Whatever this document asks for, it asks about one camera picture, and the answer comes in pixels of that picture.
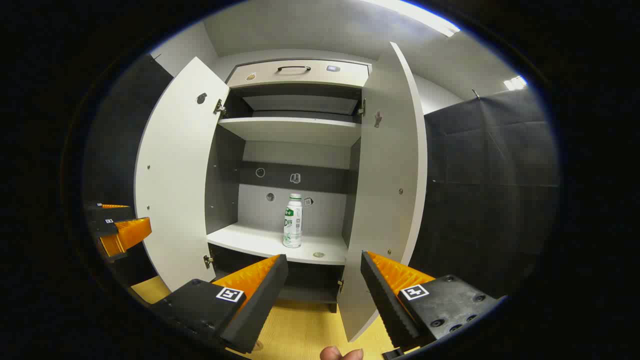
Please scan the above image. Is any white grey cabinet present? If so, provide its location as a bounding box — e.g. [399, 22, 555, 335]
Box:
[205, 59, 373, 313]

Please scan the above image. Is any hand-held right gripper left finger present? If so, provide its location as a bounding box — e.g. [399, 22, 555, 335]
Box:
[150, 254, 290, 355]

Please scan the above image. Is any white cabinet door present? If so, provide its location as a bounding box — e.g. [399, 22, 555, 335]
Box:
[336, 41, 429, 343]
[134, 56, 231, 293]

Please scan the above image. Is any beige cabinet drawer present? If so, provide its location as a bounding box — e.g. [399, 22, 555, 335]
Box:
[227, 59, 371, 90]

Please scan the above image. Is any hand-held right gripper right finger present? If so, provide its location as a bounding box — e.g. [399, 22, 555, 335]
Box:
[360, 251, 501, 353]

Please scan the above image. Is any white green label bottle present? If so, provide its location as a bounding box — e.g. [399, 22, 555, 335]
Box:
[282, 193, 304, 249]

